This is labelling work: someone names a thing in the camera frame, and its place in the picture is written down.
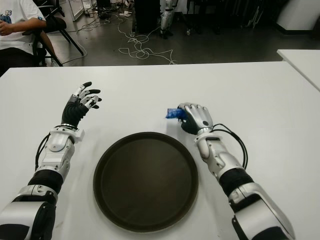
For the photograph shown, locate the white cable on floor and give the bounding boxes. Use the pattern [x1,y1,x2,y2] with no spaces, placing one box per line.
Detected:
[117,12,177,65]

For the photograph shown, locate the blue Oreo packet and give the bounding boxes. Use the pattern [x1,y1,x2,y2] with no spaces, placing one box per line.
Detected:
[164,107,187,121]

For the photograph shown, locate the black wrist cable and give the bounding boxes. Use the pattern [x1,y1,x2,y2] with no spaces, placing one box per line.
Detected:
[34,133,52,172]
[212,123,248,168]

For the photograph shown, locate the neighbouring white table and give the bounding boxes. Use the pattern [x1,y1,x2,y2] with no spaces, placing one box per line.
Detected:
[276,49,320,92]

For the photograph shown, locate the white curved cabinet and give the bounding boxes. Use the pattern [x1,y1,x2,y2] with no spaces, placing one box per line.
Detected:
[275,0,320,35]

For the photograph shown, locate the white framed board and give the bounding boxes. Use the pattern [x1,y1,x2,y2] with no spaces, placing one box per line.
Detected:
[67,0,85,22]

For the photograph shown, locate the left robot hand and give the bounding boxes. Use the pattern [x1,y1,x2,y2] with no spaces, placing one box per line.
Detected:
[61,81,103,129]

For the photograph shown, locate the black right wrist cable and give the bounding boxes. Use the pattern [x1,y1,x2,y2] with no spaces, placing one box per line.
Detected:
[212,123,248,168]

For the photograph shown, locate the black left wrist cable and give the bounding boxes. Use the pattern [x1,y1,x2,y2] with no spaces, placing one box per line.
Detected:
[34,133,52,172]

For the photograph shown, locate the round dark brown tray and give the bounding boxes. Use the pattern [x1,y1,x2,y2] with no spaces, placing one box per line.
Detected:
[92,131,200,232]

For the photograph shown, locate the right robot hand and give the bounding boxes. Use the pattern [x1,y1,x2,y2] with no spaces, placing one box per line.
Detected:
[176,101,215,135]

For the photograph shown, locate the silver humanoid robot legs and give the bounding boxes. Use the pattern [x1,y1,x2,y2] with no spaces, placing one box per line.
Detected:
[159,0,176,40]

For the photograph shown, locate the black folding chair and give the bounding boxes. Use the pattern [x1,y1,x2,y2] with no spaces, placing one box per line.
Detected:
[22,0,85,67]

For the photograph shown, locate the seated person white t-shirt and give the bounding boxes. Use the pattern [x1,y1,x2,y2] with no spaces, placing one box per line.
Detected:
[0,0,60,73]

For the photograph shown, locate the black cabinet on casters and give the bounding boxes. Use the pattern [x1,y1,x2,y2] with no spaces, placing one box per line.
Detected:
[134,0,162,35]

